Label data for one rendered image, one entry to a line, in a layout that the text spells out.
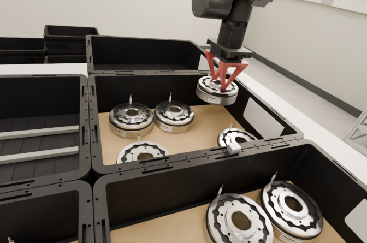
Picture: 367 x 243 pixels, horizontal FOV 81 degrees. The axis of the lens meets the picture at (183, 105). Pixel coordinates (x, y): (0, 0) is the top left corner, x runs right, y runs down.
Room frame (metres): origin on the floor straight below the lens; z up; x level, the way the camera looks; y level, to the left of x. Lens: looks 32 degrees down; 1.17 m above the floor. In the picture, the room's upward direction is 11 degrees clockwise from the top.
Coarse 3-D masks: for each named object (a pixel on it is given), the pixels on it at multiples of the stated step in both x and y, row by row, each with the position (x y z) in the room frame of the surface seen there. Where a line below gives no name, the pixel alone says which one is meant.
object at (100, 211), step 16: (272, 144) 0.31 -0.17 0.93; (288, 144) 0.32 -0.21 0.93; (304, 144) 0.33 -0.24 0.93; (192, 160) 0.23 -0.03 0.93; (208, 160) 0.24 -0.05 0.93; (224, 160) 0.25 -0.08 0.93; (336, 160) 0.30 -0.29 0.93; (112, 176) 0.18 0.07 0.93; (128, 176) 0.18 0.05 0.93; (144, 176) 0.19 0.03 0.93; (352, 176) 0.27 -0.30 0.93; (96, 192) 0.15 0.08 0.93; (96, 208) 0.13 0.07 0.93; (96, 224) 0.12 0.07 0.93; (96, 240) 0.10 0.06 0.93
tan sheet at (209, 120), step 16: (208, 112) 0.53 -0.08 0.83; (224, 112) 0.54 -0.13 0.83; (192, 128) 0.44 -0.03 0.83; (208, 128) 0.45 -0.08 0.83; (224, 128) 0.46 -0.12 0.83; (240, 128) 0.48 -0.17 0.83; (112, 144) 0.33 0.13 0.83; (128, 144) 0.34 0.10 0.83; (160, 144) 0.36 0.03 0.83; (176, 144) 0.37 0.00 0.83; (192, 144) 0.38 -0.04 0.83; (208, 144) 0.39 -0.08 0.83; (112, 160) 0.29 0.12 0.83
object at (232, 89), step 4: (204, 76) 0.53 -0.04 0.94; (208, 76) 0.53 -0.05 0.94; (200, 80) 0.50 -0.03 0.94; (204, 80) 0.51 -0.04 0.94; (208, 80) 0.50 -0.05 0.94; (200, 84) 0.47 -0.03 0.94; (204, 84) 0.48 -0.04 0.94; (208, 84) 0.48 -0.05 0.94; (232, 84) 0.51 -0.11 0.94; (204, 88) 0.46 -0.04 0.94; (208, 88) 0.46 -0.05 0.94; (212, 88) 0.46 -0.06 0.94; (216, 88) 0.46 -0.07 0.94; (220, 88) 0.47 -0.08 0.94; (228, 88) 0.48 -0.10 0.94; (232, 88) 0.49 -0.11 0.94; (236, 88) 0.48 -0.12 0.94; (212, 92) 0.44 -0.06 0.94; (216, 92) 0.44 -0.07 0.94; (220, 92) 0.45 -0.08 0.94; (224, 92) 0.45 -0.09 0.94; (228, 92) 0.45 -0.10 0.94; (232, 92) 0.46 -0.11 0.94; (236, 92) 0.47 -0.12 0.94
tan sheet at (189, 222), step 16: (256, 192) 0.28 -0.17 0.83; (192, 208) 0.22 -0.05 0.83; (144, 224) 0.18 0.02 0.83; (160, 224) 0.18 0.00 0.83; (176, 224) 0.19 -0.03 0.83; (192, 224) 0.19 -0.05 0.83; (112, 240) 0.15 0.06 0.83; (128, 240) 0.15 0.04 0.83; (144, 240) 0.16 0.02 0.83; (160, 240) 0.16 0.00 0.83; (176, 240) 0.16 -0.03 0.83; (192, 240) 0.17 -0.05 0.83; (320, 240) 0.21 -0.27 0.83; (336, 240) 0.21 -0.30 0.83
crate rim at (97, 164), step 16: (240, 80) 0.57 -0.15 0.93; (96, 96) 0.35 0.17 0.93; (256, 96) 0.49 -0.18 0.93; (96, 112) 0.30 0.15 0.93; (272, 112) 0.43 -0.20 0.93; (96, 128) 0.28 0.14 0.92; (96, 144) 0.23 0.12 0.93; (240, 144) 0.29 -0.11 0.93; (256, 144) 0.30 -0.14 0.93; (96, 160) 0.20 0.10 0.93; (144, 160) 0.21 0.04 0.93; (160, 160) 0.22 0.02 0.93; (176, 160) 0.23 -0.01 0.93; (96, 176) 0.18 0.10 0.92
